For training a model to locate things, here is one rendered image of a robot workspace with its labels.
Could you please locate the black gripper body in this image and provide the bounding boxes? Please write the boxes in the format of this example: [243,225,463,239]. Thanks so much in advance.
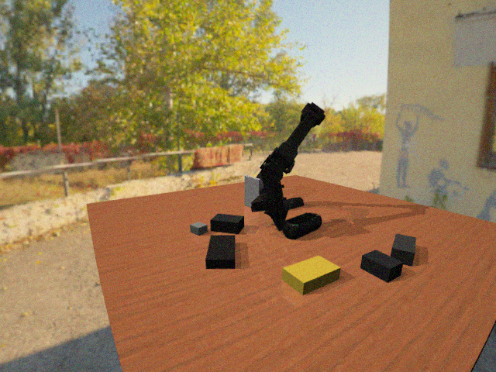
[261,182,304,212]

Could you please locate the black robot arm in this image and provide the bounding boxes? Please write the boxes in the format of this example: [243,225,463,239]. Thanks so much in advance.
[251,102,326,212]

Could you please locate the dark grey switch panel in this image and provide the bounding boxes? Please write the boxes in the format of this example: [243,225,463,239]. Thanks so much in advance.
[282,212,322,239]

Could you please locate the yellow rectangular block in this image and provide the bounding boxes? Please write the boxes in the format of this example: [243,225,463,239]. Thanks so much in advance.
[282,255,340,296]

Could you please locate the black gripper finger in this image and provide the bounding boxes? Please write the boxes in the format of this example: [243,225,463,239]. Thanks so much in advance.
[264,210,280,231]
[273,209,290,231]

